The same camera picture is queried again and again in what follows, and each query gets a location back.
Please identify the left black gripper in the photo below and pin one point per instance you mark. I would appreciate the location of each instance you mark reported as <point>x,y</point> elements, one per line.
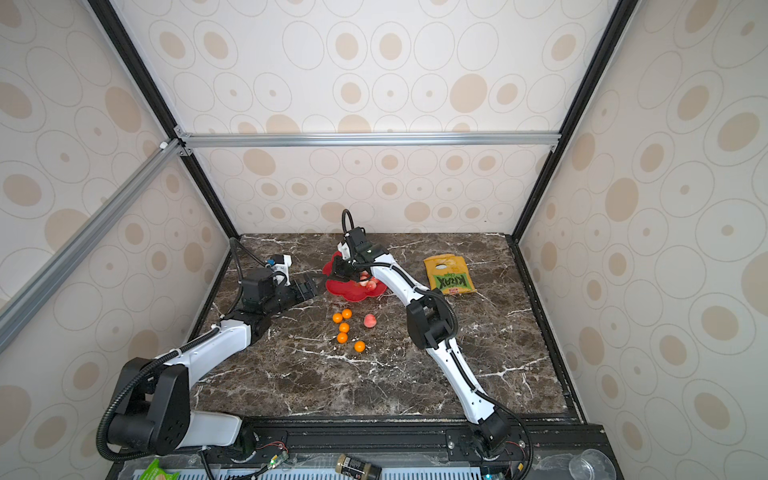
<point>303,295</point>

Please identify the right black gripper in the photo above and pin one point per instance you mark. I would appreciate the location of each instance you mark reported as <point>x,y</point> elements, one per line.
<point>363,258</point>

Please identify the pink peach top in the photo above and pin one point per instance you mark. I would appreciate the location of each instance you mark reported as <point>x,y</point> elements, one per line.
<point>370,320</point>

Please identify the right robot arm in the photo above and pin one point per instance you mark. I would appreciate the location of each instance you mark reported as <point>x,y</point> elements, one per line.
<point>432,326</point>

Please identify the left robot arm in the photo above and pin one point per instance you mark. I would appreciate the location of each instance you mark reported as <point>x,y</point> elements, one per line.
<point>150,412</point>

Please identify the red flower-shaped fruit bowl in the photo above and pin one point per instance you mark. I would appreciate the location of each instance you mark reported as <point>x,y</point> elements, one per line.
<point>353,291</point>

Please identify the yellow green snack bag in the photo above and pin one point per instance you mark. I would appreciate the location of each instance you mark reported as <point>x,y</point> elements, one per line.
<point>449,273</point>

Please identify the black battery with gold label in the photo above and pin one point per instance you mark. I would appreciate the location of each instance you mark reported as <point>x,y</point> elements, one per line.
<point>357,469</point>

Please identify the green packet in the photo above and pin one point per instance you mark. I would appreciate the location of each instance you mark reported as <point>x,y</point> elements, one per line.
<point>155,472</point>

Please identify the clear plastic cup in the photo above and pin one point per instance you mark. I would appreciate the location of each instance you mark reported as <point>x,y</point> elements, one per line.
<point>592,464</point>

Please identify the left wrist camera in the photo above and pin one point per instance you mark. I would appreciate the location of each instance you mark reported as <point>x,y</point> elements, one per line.
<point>261,283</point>

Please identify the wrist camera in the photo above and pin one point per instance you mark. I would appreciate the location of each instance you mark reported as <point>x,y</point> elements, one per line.
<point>356,246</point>
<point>261,283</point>

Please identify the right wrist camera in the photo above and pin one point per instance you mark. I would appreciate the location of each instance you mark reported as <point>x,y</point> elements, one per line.
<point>356,246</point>

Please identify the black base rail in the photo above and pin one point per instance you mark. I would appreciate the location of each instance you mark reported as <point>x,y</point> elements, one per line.
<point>405,448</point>

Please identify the horizontal aluminium rail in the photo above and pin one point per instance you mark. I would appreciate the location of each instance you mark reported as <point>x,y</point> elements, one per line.
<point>370,139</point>

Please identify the left diagonal aluminium rail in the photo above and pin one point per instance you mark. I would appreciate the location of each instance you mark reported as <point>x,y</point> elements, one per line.
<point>22,308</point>

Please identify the left black corner post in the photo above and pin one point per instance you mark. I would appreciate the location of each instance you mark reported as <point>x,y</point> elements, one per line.
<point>107,17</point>

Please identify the black corner post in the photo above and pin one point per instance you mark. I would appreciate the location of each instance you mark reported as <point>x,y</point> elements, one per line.
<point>606,47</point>
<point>107,17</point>

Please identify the right black corner post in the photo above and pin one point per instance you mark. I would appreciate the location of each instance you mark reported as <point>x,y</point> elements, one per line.
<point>606,47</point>

